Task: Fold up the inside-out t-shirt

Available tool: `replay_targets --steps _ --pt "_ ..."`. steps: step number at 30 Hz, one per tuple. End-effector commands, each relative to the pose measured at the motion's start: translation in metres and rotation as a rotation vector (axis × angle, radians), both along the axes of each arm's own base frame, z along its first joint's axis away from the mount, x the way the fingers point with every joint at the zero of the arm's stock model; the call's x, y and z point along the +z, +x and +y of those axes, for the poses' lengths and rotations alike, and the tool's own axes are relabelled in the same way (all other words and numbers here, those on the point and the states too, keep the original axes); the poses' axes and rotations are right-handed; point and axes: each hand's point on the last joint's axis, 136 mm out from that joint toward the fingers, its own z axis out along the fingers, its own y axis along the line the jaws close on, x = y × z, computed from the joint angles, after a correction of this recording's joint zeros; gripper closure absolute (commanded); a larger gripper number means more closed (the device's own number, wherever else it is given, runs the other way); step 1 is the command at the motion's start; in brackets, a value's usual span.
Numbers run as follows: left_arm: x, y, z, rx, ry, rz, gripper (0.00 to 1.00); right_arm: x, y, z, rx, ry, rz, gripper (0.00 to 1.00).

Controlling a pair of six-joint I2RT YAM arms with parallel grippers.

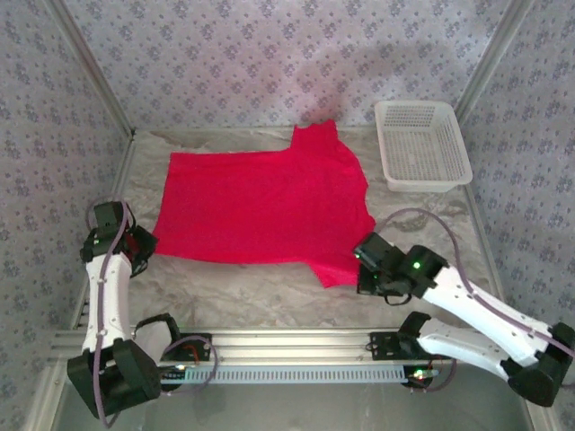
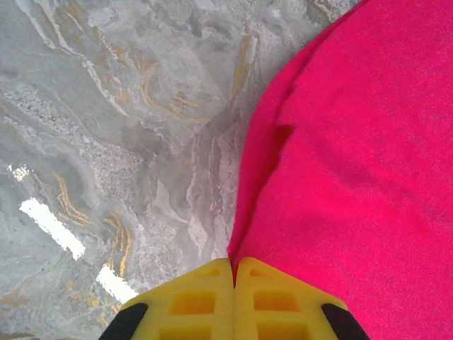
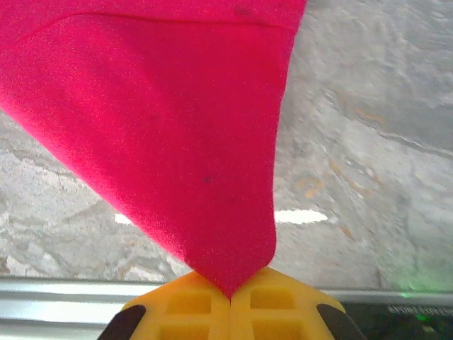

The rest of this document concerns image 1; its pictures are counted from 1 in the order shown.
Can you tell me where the red t-shirt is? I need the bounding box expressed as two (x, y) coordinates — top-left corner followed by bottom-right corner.
(151, 119), (377, 288)

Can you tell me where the white perforated plastic basket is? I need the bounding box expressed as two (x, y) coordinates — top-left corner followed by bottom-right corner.
(374, 100), (473, 194)

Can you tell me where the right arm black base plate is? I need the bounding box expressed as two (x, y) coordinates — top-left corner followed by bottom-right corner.
(368, 331), (432, 362)

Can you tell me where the table side aluminium rail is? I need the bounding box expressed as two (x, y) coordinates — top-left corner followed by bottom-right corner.
(69, 132), (138, 331)
(460, 183), (509, 311)

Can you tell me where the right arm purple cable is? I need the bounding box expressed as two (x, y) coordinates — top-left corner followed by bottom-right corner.
(375, 208), (575, 394)

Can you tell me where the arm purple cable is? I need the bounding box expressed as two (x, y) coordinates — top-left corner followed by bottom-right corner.
(375, 208), (575, 394)
(84, 200), (220, 430)

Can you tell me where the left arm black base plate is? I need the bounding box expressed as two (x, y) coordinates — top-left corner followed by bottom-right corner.
(159, 332), (213, 363)

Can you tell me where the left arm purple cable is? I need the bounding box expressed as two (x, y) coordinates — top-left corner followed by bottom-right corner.
(84, 200), (220, 430)

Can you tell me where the aluminium extrusion mounting rail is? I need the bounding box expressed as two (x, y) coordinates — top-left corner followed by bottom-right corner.
(48, 327), (538, 365)

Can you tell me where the grey slotted cable duct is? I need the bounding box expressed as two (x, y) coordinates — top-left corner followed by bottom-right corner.
(159, 364), (439, 386)

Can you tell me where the aluminium frame leg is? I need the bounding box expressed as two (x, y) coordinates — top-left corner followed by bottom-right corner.
(24, 363), (68, 431)
(529, 403), (562, 431)

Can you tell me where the aluminium frame post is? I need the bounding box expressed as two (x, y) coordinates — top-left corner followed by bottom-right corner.
(448, 0), (536, 132)
(44, 0), (137, 138)

